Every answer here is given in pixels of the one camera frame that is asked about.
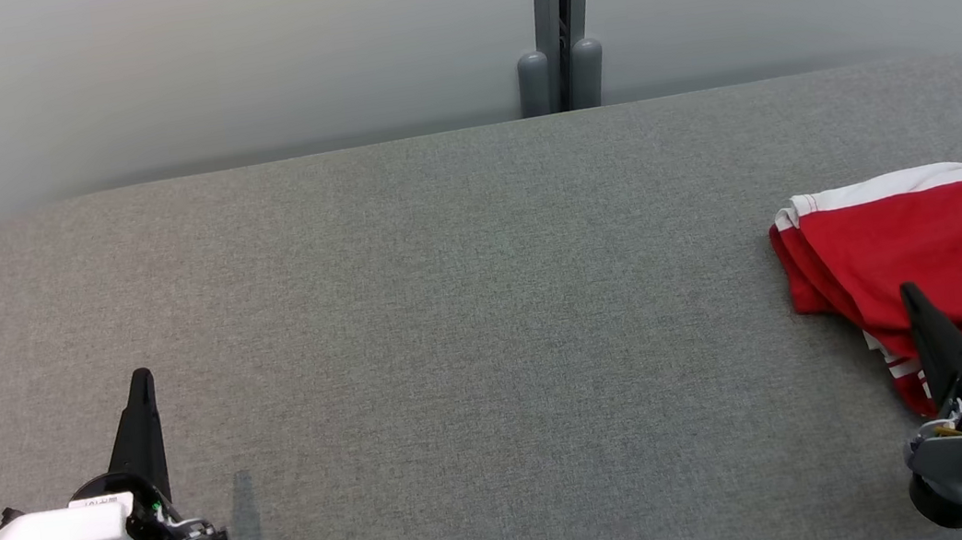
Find grey partition post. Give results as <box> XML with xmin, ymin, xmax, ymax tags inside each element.
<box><xmin>507</xmin><ymin>0</ymin><xmax>581</xmax><ymax>119</ymax></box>
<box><xmin>555</xmin><ymin>0</ymin><xmax>615</xmax><ymax>112</ymax></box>

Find red shorts white stripe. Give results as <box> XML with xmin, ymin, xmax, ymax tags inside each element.
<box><xmin>763</xmin><ymin>160</ymin><xmax>962</xmax><ymax>436</ymax></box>

